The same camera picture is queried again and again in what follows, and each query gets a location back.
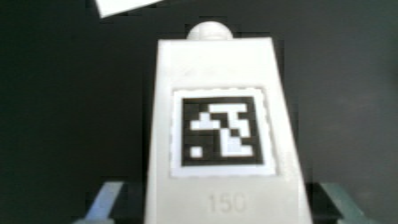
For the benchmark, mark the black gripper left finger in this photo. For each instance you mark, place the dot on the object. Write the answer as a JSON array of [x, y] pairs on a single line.
[[117, 205]]

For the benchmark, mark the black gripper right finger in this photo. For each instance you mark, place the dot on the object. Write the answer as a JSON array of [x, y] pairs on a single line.
[[334, 209]]

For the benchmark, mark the white stool leg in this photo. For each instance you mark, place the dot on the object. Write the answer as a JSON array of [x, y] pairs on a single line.
[[223, 177]]

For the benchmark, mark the white sheet with tags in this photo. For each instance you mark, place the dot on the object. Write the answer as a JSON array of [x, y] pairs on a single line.
[[111, 7]]

